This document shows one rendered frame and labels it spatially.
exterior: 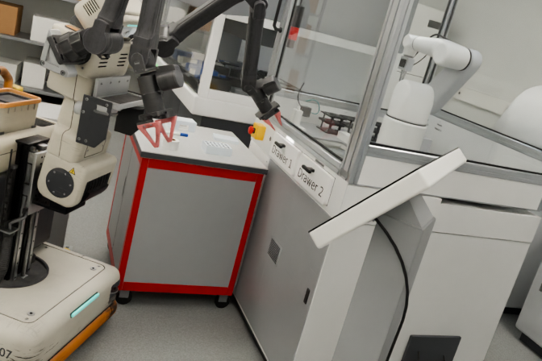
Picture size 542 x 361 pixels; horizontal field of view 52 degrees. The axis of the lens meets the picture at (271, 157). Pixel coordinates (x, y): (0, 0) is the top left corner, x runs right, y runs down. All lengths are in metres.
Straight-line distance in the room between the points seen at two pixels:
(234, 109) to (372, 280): 1.85
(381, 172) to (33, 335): 1.28
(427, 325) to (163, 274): 1.18
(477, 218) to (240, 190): 1.02
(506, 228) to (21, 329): 1.85
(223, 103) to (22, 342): 1.70
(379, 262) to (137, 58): 0.86
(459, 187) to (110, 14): 1.39
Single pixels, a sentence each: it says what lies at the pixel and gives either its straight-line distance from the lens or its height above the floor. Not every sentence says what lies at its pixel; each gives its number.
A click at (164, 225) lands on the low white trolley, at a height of 0.43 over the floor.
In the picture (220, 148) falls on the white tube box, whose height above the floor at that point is 0.79.
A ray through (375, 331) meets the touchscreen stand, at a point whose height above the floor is 0.71.
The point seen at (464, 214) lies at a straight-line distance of 2.30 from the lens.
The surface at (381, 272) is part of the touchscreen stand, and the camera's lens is 1.50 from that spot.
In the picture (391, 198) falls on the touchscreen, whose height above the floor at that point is 1.11.
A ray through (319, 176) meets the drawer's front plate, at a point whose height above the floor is 0.90.
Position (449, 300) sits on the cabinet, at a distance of 2.48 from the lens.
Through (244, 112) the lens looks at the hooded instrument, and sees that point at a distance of 3.19.
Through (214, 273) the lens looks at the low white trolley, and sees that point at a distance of 2.72.
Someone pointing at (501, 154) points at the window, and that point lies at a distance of 2.33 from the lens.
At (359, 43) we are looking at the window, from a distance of 2.10.
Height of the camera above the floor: 1.43
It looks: 14 degrees down
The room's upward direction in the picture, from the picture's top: 15 degrees clockwise
